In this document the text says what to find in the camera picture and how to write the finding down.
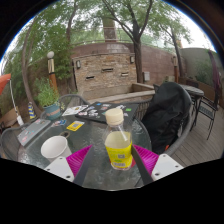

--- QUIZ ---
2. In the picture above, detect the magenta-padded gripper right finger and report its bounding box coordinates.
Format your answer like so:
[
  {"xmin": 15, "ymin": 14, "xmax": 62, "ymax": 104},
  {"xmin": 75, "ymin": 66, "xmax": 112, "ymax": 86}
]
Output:
[{"xmin": 130, "ymin": 143, "xmax": 184, "ymax": 186}]

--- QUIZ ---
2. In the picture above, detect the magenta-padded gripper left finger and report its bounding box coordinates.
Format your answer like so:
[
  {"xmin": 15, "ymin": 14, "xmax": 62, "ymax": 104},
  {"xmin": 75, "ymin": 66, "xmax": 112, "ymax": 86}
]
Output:
[{"xmin": 44, "ymin": 144, "xmax": 96, "ymax": 187}]

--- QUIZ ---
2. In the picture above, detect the clear bottle with yellow label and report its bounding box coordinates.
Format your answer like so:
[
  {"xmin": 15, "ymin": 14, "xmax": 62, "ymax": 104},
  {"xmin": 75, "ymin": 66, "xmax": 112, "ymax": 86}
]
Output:
[{"xmin": 102, "ymin": 107, "xmax": 134, "ymax": 171}]

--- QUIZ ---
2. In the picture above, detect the white ceramic mug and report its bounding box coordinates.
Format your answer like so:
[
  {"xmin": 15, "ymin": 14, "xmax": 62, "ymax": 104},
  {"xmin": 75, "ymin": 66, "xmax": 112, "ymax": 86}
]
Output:
[{"xmin": 40, "ymin": 135, "xmax": 73, "ymax": 163}]

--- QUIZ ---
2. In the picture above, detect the small yellow card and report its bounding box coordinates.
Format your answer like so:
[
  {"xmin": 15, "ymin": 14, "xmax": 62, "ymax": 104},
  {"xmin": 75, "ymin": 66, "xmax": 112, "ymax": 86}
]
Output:
[{"xmin": 66, "ymin": 120, "xmax": 86, "ymax": 132}]

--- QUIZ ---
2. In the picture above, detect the white sticker sheet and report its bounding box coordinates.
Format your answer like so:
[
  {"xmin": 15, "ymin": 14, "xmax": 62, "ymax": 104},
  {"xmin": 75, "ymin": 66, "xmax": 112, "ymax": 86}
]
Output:
[{"xmin": 61, "ymin": 104, "xmax": 89, "ymax": 117}]

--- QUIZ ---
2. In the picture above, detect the blue and yellow striped cone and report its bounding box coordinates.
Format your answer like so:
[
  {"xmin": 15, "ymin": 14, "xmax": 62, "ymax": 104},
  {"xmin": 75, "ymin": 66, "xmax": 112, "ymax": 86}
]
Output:
[{"xmin": 27, "ymin": 101, "xmax": 37, "ymax": 120}]

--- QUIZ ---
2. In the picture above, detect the black metal chair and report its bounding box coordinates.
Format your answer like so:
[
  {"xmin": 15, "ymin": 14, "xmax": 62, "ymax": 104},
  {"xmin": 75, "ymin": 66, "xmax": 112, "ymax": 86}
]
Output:
[{"xmin": 196, "ymin": 96, "xmax": 219, "ymax": 141}]

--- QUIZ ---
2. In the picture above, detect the black laptop with stickers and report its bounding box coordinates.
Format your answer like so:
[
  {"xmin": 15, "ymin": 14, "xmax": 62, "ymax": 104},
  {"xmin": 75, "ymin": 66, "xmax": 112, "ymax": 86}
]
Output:
[{"xmin": 75, "ymin": 101, "xmax": 140, "ymax": 125}]

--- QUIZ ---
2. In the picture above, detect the green plant in blue pot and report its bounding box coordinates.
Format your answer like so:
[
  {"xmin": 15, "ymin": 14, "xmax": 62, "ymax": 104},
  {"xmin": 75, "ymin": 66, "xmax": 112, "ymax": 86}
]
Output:
[{"xmin": 34, "ymin": 78, "xmax": 63, "ymax": 121}]

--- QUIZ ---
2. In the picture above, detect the round dark patio table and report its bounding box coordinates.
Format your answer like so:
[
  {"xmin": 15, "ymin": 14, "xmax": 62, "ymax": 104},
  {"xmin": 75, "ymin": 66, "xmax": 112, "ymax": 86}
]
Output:
[{"xmin": 179, "ymin": 83, "xmax": 205, "ymax": 129}]

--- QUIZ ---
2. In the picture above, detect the closed maroon patio umbrella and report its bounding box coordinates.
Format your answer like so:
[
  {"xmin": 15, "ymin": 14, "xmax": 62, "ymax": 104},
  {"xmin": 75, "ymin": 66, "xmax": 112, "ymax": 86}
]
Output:
[{"xmin": 207, "ymin": 49, "xmax": 222, "ymax": 101}]

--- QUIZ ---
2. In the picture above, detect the orange patio umbrella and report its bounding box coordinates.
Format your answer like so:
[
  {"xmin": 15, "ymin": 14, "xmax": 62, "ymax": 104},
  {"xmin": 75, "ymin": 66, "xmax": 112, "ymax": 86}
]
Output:
[{"xmin": 0, "ymin": 73, "xmax": 24, "ymax": 126}]

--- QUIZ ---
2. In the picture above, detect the leaning brown-trunked tree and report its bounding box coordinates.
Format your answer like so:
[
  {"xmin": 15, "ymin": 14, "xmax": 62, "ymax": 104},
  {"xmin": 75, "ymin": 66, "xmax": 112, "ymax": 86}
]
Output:
[{"xmin": 3, "ymin": 9, "xmax": 78, "ymax": 116}]

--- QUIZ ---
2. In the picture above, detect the slender tree by wall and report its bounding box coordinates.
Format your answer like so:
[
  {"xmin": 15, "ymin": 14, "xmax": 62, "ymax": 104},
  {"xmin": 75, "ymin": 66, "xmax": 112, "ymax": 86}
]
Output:
[{"xmin": 159, "ymin": 19, "xmax": 194, "ymax": 79}]

